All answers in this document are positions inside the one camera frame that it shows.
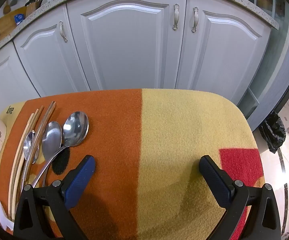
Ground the small metal spoon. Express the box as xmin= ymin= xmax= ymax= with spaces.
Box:
xmin=21 ymin=129 xmax=40 ymax=180

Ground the metal cabinet handle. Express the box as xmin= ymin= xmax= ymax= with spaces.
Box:
xmin=191 ymin=7 xmax=200 ymax=33
xmin=172 ymin=4 xmax=180 ymax=30
xmin=59 ymin=20 xmax=68 ymax=43

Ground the light wooden chopstick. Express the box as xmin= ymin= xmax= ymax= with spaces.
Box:
xmin=8 ymin=113 xmax=35 ymax=222
xmin=14 ymin=109 xmax=39 ymax=219

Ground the black trash bag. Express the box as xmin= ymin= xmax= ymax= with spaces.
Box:
xmin=258 ymin=110 xmax=286 ymax=155

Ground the large metal spoon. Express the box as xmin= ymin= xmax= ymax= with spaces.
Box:
xmin=31 ymin=111 xmax=90 ymax=188

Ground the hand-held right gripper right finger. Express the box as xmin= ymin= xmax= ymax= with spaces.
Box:
xmin=199 ymin=155 xmax=281 ymax=240

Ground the wooden cutting board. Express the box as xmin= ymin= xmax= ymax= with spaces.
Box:
xmin=0 ymin=6 xmax=28 ymax=43

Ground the grey cabinet side panel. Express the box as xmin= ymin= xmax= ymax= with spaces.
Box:
xmin=236 ymin=4 xmax=289 ymax=133

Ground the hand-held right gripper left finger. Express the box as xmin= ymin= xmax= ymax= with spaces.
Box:
xmin=13 ymin=155 xmax=96 ymax=240

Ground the wooden knife block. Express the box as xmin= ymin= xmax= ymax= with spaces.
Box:
xmin=24 ymin=0 xmax=46 ymax=18

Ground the medium metal spoon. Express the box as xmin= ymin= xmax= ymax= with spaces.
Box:
xmin=41 ymin=121 xmax=63 ymax=188

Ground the white cabinet door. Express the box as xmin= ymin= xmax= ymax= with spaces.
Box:
xmin=175 ymin=0 xmax=272 ymax=105
xmin=66 ymin=0 xmax=188 ymax=91
xmin=0 ymin=41 xmax=43 ymax=110
xmin=13 ymin=3 xmax=91 ymax=98

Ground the colourful printed mat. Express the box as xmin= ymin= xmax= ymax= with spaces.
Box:
xmin=0 ymin=88 xmax=265 ymax=240

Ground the white plastic spoon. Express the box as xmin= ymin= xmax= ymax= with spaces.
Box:
xmin=0 ymin=199 xmax=15 ymax=230

